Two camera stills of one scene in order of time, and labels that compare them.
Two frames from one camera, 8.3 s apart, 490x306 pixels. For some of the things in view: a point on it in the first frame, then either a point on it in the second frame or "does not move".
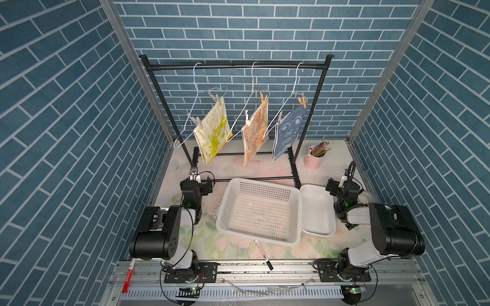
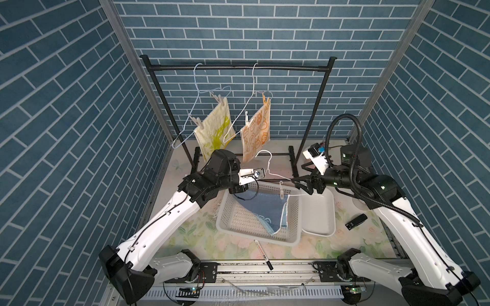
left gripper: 206,188 → 238,189
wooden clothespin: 264,101 does not move
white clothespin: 281,119 → 281,192
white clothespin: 198,122 does not move
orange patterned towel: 255,133 does not move
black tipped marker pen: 266,259 does not move
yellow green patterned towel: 215,132 does not move
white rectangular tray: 318,210 does not move
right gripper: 334,188 → 314,176
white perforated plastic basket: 261,211 does not move
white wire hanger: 269,131 → 280,176
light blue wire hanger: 197,91 does not move
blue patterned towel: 289,131 → 269,208
